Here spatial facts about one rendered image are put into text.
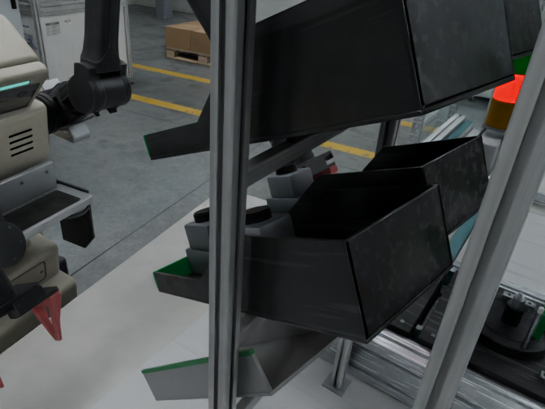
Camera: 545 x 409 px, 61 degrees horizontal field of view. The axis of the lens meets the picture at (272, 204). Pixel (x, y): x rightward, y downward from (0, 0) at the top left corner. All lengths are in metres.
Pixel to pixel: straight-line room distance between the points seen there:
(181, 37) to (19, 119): 5.72
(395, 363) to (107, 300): 0.58
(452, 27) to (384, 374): 0.67
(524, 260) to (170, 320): 0.90
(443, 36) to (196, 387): 0.44
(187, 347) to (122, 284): 0.24
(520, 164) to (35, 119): 0.93
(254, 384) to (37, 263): 0.79
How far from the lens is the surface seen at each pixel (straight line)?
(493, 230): 0.25
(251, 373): 0.45
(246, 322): 0.44
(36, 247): 1.18
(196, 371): 0.54
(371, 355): 0.86
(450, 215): 0.48
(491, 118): 0.97
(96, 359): 0.94
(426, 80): 0.26
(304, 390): 0.87
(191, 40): 6.57
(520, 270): 1.33
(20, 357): 0.98
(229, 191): 0.32
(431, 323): 0.89
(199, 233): 0.51
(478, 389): 0.83
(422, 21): 0.26
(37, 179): 1.06
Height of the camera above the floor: 1.54
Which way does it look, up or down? 30 degrees down
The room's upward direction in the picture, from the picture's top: 5 degrees clockwise
